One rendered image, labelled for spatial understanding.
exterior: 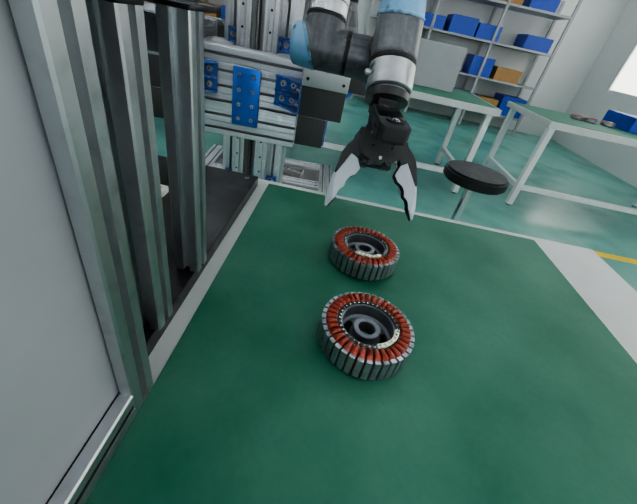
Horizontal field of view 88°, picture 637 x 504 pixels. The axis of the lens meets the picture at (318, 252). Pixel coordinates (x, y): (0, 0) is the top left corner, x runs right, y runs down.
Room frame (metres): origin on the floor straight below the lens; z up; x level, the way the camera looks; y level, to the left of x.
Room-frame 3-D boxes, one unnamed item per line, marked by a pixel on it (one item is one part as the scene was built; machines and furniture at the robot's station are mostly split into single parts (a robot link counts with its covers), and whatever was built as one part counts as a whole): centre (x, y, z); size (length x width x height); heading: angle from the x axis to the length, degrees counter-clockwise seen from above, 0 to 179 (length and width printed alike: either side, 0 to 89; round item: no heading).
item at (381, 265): (0.46, -0.07, 0.77); 0.11 x 0.11 x 0.04
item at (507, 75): (6.77, -2.45, 0.87); 0.42 x 0.40 x 0.19; 90
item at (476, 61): (6.75, -1.97, 0.92); 0.42 x 0.36 x 0.28; 1
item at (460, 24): (6.74, -1.45, 1.40); 0.42 x 0.42 x 0.23; 1
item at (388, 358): (0.28, -0.08, 0.77); 0.11 x 0.11 x 0.04
